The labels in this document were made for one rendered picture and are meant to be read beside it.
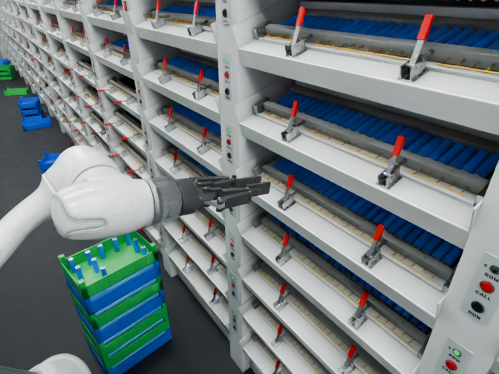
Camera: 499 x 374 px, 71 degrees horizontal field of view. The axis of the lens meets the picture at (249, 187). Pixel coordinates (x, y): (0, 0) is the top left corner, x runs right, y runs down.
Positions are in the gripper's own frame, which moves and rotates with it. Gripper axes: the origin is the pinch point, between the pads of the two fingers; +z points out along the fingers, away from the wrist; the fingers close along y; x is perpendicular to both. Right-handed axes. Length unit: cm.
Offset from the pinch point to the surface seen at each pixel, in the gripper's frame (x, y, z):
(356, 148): 13.8, 15.3, 13.0
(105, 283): -57, -48, -20
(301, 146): 10.9, 4.9, 8.0
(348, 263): -10.0, 22.8, 11.1
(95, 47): 14, -158, 8
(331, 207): -2.6, 11.6, 15.7
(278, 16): 37.5, -17.6, 13.8
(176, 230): -62, -80, 24
